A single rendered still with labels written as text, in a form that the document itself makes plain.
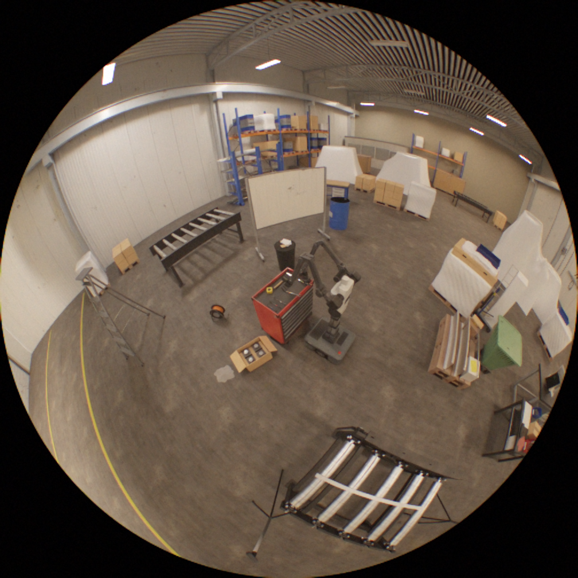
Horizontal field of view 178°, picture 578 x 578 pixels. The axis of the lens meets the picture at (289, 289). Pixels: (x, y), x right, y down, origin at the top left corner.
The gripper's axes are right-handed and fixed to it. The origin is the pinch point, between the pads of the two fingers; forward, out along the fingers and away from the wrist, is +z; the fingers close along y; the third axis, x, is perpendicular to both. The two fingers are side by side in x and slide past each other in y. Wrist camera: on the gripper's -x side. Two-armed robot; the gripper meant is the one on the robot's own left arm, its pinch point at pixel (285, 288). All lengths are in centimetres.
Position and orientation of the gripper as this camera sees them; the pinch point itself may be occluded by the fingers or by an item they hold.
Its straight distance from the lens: 218.9
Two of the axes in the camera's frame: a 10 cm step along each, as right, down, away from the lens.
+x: 7.0, 7.1, -0.4
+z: -3.3, 3.8, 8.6
